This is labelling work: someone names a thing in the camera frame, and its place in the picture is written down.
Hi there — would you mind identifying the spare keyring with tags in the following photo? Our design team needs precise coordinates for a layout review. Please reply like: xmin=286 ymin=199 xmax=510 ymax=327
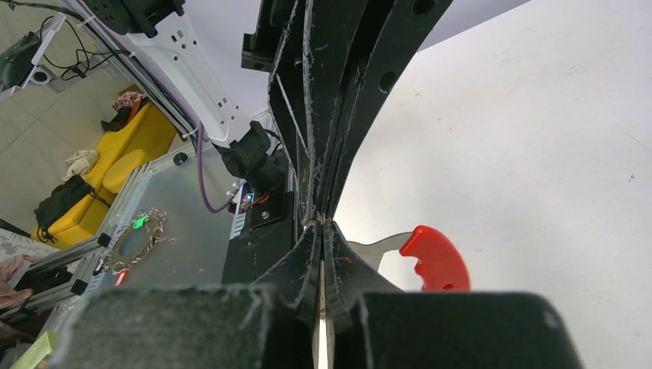
xmin=100 ymin=208 xmax=168 ymax=286

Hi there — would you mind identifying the yellow sofa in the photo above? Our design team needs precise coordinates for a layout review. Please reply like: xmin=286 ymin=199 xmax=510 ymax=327
xmin=31 ymin=102 xmax=177 ymax=249

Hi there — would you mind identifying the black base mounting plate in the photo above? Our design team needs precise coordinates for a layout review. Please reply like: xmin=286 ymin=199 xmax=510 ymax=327
xmin=221 ymin=190 xmax=302 ymax=284

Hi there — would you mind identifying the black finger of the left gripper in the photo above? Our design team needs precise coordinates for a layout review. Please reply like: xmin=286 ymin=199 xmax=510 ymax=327
xmin=315 ymin=1 xmax=451 ymax=219
xmin=240 ymin=0 xmax=332 ymax=225

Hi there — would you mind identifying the green box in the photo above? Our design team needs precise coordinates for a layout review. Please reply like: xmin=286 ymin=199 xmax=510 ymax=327
xmin=9 ymin=331 xmax=60 ymax=369

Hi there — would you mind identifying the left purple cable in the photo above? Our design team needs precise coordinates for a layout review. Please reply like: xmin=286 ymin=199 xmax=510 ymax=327
xmin=101 ymin=30 xmax=241 ymax=215

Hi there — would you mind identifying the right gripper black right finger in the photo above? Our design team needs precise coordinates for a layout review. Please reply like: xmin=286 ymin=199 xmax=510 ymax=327
xmin=324 ymin=223 xmax=582 ymax=368

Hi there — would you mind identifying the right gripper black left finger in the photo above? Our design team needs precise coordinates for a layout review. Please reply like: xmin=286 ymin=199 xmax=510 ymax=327
xmin=51 ymin=221 xmax=323 ymax=368

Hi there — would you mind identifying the black bag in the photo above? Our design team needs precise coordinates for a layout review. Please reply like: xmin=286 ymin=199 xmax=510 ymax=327
xmin=34 ymin=175 xmax=111 ymax=244

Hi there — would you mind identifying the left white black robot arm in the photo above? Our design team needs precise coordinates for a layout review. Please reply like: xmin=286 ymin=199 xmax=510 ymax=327
xmin=83 ymin=1 xmax=450 ymax=223

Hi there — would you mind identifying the metal keyring with red handle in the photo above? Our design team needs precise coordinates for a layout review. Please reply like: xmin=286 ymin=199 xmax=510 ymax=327
xmin=348 ymin=225 xmax=471 ymax=292

